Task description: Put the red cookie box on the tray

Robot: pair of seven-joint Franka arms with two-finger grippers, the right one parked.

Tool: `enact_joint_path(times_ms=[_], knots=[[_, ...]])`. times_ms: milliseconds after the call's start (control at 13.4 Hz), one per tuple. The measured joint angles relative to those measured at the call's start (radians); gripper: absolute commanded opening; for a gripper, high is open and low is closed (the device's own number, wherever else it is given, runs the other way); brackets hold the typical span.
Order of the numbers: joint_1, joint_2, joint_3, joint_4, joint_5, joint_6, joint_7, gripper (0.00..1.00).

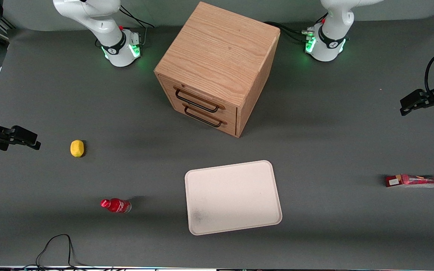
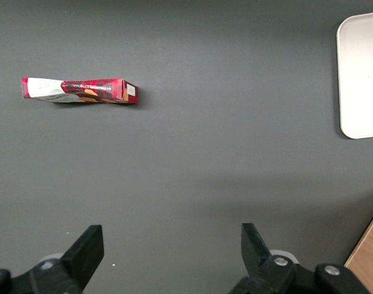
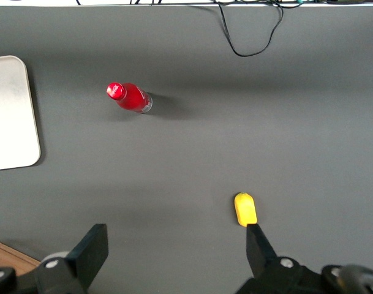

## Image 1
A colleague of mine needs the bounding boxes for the beige plastic tray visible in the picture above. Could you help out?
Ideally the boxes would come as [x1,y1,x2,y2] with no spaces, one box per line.
[184,160,283,236]

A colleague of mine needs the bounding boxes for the yellow lemon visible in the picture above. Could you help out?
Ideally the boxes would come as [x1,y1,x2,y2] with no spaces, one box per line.
[70,140,85,158]

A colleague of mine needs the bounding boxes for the black wire drawer handle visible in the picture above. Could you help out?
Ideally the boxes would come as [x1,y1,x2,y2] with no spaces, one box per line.
[182,103,228,128]
[174,87,226,113]

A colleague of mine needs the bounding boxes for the aluminium frame rail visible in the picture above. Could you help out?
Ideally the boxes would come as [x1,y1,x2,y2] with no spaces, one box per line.
[0,15,17,43]

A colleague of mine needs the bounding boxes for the wooden two-drawer cabinet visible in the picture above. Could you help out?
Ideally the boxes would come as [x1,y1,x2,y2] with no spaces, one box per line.
[154,2,281,138]

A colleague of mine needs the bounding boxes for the wooden drawer front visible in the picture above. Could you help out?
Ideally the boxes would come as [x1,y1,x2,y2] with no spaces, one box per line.
[163,96,237,137]
[158,75,238,120]

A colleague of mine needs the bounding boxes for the black arm base cables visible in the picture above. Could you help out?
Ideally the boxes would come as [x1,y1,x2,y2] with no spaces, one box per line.
[119,5,156,46]
[264,13,329,43]

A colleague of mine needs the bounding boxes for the black looped table cable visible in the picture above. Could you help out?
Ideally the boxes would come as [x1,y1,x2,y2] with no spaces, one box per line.
[35,234,87,269]

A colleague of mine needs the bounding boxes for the red cola bottle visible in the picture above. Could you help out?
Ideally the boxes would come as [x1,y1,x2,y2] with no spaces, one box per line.
[100,198,132,214]

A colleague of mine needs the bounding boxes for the black left arm base cables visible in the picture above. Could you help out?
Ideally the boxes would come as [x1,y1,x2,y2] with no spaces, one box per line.
[264,13,329,43]

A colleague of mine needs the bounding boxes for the red cookie box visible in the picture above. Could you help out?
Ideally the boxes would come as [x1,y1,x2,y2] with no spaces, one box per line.
[385,174,434,188]

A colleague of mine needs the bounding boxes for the black right arm base cables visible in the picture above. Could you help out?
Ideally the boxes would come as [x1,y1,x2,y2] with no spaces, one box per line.
[119,5,156,46]

